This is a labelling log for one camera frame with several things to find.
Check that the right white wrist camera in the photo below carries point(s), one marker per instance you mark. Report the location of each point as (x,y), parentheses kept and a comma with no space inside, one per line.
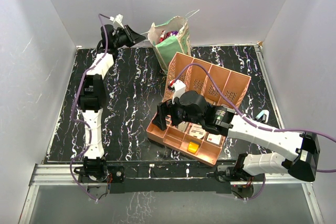
(178,87)

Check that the black mounting base plate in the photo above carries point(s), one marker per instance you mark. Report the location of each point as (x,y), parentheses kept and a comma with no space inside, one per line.
(175,176)

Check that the light blue white clip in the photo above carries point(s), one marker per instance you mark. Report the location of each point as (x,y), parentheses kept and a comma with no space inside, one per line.
(262,116)

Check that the white oval label card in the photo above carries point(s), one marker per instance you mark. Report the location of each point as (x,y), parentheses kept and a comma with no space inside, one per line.
(197,132)

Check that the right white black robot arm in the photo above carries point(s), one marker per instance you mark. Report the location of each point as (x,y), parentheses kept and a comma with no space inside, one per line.
(293,153)

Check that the orange plastic desk organizer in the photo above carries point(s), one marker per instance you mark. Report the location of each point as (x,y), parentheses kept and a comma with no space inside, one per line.
(218,85)

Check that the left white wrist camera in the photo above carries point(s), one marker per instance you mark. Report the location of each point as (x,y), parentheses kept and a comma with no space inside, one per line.
(117,21)

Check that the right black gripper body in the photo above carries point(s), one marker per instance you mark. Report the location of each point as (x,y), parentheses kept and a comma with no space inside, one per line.
(178,115)

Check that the yellow block in organizer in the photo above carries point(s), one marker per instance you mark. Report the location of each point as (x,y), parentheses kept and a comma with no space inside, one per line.
(193,147)

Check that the green white paper bag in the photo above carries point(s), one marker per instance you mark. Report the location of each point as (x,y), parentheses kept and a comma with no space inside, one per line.
(166,50)

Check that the red snack packet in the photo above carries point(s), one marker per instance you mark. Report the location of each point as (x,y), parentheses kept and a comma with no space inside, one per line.
(162,36)

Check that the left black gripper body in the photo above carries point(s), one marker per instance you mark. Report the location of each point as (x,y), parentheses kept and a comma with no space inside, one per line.
(122,40)

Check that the white red card box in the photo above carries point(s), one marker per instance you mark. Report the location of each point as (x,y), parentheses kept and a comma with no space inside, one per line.
(214,139)

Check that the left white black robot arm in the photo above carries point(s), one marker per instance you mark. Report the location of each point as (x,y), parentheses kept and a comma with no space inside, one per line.
(92,96)

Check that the purple Fox's candy bag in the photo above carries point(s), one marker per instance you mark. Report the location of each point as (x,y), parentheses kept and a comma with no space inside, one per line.
(171,33)

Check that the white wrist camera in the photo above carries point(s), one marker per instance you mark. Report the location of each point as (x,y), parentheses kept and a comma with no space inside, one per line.
(117,21)
(178,87)

